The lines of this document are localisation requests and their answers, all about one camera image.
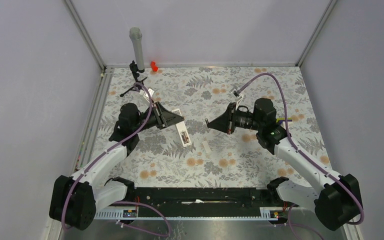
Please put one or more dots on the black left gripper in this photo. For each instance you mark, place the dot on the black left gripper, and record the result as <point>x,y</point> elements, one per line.
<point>164,118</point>

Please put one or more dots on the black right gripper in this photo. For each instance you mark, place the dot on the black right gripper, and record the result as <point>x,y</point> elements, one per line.
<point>225,123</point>

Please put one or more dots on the white remote control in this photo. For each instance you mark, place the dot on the white remote control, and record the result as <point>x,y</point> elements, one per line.
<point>183,134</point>

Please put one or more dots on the white battery cover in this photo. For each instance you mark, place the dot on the white battery cover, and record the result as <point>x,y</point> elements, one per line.
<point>206,147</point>

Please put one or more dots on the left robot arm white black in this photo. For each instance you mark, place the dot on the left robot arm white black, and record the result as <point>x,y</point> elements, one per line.
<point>76,198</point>

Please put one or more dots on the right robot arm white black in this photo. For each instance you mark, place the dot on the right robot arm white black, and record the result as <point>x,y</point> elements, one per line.
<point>334,198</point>

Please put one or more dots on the floral patterned table mat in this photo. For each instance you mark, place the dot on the floral patterned table mat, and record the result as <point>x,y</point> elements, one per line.
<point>236,160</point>

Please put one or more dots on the black mini tripod stand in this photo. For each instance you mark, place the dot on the black mini tripod stand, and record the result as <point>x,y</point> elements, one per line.
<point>133,66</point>

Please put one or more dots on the yellow green toy piece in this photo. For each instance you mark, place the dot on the yellow green toy piece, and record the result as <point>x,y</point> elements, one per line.
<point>283,120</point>

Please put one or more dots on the small orange red block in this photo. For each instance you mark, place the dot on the small orange red block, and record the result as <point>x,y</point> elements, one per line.
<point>154,66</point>

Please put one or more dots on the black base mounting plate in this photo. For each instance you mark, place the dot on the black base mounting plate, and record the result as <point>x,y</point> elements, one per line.
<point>203,200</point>

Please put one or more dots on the grey microphone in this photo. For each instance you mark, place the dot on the grey microphone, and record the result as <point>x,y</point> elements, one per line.
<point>135,35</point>

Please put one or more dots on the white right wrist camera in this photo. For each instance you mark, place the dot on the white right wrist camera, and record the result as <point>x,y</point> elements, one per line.
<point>238,96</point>

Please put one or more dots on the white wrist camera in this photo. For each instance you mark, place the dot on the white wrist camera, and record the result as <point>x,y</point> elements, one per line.
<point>147,94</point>
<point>238,96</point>

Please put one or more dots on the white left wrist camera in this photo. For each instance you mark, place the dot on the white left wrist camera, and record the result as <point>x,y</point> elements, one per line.
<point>147,94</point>

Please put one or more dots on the slotted metal cable rail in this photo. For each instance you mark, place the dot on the slotted metal cable rail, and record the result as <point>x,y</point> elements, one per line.
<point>142,213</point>

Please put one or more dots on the aluminium frame post left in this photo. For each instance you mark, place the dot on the aluminium frame post left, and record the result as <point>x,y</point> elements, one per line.
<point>85,34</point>

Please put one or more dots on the aluminium frame post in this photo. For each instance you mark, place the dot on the aluminium frame post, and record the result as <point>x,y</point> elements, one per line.
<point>85,34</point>
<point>321,23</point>

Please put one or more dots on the aluminium frame post right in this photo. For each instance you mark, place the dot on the aluminium frame post right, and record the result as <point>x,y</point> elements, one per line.
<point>321,23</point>

